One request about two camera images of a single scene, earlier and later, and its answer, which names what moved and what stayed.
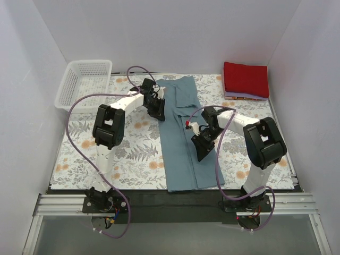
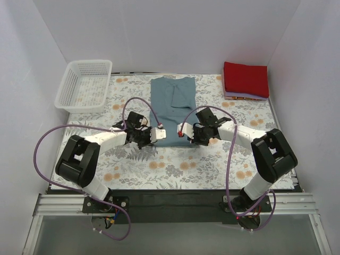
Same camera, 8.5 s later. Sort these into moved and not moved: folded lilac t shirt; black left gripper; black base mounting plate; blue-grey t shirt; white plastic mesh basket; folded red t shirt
Moved: blue-grey t shirt; black left gripper
Not moved: folded red t shirt; white plastic mesh basket; folded lilac t shirt; black base mounting plate
